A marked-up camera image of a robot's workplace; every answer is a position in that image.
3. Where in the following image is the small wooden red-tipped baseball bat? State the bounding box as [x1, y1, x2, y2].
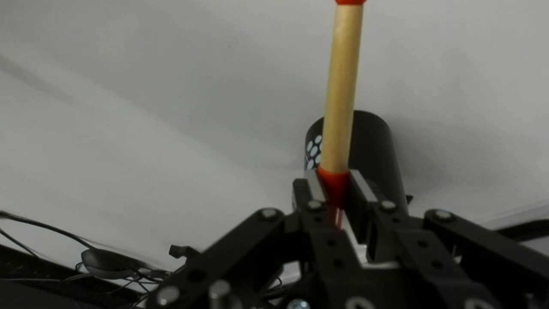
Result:
[316, 0, 367, 230]

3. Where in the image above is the thin black floor cable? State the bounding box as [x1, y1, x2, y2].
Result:
[0, 209, 173, 288]

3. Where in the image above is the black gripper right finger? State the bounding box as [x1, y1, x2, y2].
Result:
[345, 168, 549, 309]

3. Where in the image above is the black mug white interior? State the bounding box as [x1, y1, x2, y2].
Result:
[304, 108, 410, 214]

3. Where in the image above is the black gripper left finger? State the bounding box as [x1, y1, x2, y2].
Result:
[144, 177, 374, 309]

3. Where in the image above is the dark oval object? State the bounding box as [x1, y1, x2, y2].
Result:
[79, 245, 151, 281]

